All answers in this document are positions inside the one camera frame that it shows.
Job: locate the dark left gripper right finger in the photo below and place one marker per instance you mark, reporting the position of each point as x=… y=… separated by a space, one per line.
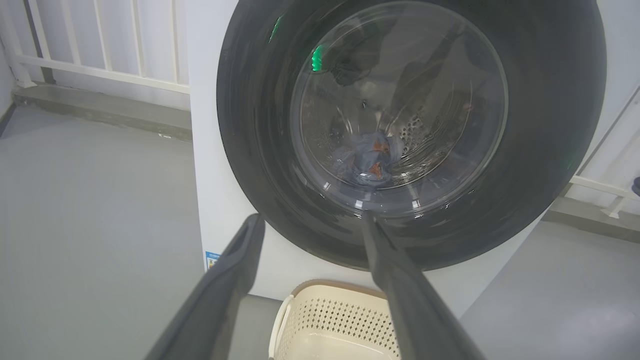
x=415 y=315

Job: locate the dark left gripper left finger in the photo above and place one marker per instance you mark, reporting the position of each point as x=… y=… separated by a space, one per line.
x=220 y=300

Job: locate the blue bear print garment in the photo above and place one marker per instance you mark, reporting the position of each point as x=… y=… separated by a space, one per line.
x=367 y=157

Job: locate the black round glass washer door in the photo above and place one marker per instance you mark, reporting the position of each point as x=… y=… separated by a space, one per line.
x=250 y=125

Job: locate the cream perforated basket brown rim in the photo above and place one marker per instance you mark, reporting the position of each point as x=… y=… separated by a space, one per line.
x=330 y=320

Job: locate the white front-load washing machine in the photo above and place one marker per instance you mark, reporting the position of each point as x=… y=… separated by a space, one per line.
x=210 y=175

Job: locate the blue energy label sticker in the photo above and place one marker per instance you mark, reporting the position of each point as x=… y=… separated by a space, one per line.
x=212 y=260

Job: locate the white metal railing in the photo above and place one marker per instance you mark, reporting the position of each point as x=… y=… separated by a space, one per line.
x=100 y=72
x=605 y=187

